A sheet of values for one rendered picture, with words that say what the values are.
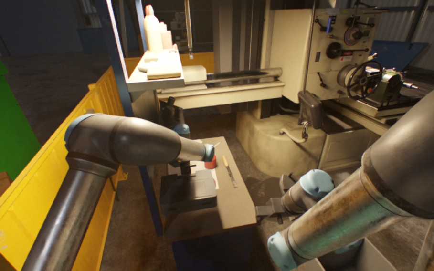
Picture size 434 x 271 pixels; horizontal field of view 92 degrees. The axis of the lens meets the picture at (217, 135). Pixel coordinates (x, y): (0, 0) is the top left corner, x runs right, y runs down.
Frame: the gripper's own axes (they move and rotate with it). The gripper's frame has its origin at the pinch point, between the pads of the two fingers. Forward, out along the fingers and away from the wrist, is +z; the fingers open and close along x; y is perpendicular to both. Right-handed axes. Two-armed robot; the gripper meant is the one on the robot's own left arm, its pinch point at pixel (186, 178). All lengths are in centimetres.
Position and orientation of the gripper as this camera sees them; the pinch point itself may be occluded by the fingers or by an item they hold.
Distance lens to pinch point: 116.1
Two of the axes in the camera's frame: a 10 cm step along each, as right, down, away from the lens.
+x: -1.9, -4.9, 8.5
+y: 9.8, -1.2, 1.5
